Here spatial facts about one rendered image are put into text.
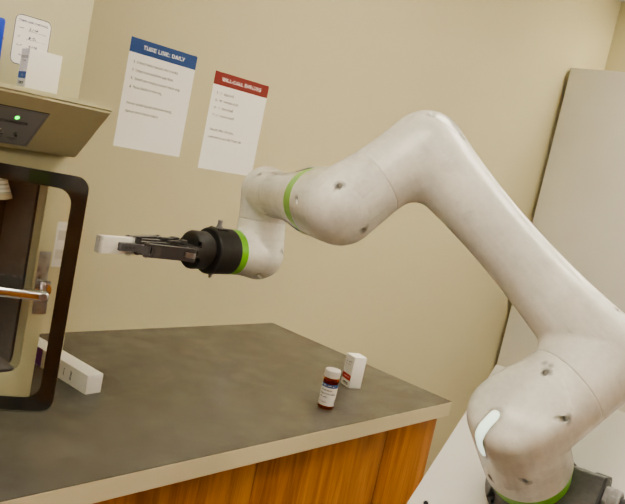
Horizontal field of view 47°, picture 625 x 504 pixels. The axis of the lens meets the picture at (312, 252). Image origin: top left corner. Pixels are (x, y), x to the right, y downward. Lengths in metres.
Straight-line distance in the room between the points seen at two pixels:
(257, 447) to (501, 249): 0.63
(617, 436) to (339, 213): 0.57
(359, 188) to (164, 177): 1.03
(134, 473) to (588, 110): 3.00
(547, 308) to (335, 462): 0.79
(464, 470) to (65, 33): 0.99
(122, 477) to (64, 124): 0.58
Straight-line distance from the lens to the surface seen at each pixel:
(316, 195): 1.06
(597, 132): 3.74
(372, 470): 1.85
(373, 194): 1.06
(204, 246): 1.38
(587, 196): 3.71
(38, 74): 1.23
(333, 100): 2.43
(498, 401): 1.02
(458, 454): 1.28
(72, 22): 1.35
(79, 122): 1.26
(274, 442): 1.46
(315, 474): 1.67
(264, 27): 2.19
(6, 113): 1.21
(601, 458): 1.25
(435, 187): 1.10
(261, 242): 1.47
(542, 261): 1.08
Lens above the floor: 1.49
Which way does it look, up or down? 7 degrees down
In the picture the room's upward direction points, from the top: 12 degrees clockwise
